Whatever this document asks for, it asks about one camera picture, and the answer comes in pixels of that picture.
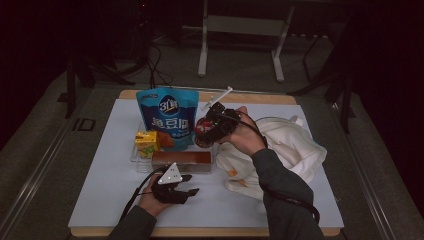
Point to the clear plastic container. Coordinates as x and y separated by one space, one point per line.
140 163

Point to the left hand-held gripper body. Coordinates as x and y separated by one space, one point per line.
168 193

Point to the person's right hand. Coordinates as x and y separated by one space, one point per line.
248 136

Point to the black metal stand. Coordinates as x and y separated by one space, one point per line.
70 90
346 100

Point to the yellow drink carton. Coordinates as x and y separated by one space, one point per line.
146 143

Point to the metal floor rail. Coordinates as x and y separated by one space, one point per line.
36 176
373 186

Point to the white table mat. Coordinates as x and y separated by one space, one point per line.
110 200

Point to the brown rectangular box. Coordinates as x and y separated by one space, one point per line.
181 160

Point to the white printed tote bag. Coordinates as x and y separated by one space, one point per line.
293 150

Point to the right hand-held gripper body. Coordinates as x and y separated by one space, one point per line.
226 121

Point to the white metal stand frame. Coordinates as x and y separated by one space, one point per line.
246 25

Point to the person's left hand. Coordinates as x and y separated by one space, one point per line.
150 203

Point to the blue snack pouch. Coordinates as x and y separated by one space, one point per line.
170 113

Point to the black floor plate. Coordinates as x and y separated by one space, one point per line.
84 124

